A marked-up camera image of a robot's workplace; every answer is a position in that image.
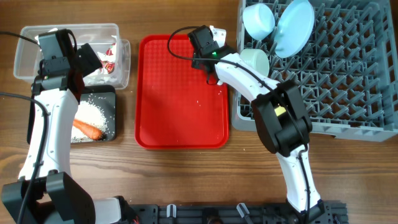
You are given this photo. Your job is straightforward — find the light blue bowl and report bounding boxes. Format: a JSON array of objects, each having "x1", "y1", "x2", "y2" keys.
[{"x1": 243, "y1": 4, "x2": 275, "y2": 40}]

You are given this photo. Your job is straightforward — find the grey dishwasher rack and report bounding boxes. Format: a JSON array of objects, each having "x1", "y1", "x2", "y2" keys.
[{"x1": 236, "y1": 0, "x2": 397, "y2": 142}]

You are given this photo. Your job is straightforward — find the red candy wrapper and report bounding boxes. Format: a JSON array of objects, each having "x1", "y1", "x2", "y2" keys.
[{"x1": 101, "y1": 43, "x2": 117, "y2": 74}]

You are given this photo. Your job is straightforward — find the large light blue plate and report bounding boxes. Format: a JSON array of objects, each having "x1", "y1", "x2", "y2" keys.
[{"x1": 274, "y1": 0, "x2": 315, "y2": 58}]

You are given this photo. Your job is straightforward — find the pile of white rice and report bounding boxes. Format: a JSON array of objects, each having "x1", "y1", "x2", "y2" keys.
[{"x1": 71, "y1": 99, "x2": 116, "y2": 143}]

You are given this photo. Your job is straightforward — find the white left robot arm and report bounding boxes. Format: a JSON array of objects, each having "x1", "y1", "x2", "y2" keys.
[{"x1": 1, "y1": 29, "x2": 140, "y2": 223}]

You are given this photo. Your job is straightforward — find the yellow plastic cup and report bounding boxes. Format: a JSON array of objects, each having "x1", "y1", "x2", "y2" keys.
[{"x1": 274, "y1": 106, "x2": 286, "y2": 116}]

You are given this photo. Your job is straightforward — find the orange carrot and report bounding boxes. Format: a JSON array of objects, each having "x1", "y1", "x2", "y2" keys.
[{"x1": 73, "y1": 119, "x2": 103, "y2": 141}]

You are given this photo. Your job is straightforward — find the red serving tray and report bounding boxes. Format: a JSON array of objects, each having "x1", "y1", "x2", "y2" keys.
[{"x1": 134, "y1": 34, "x2": 229, "y2": 150}]

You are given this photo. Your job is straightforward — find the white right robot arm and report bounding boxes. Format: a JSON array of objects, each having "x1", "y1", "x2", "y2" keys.
[{"x1": 186, "y1": 26, "x2": 323, "y2": 223}]

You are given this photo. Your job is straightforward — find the pale green rice bowl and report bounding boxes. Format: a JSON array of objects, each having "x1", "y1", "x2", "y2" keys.
[{"x1": 240, "y1": 49, "x2": 270, "y2": 77}]

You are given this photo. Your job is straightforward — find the clear plastic waste bin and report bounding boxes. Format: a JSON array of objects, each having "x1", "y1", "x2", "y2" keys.
[{"x1": 13, "y1": 23, "x2": 131, "y2": 90}]

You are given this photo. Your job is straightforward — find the black plastic tray bin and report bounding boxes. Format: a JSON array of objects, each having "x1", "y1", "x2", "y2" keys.
[{"x1": 35, "y1": 85, "x2": 116, "y2": 146}]

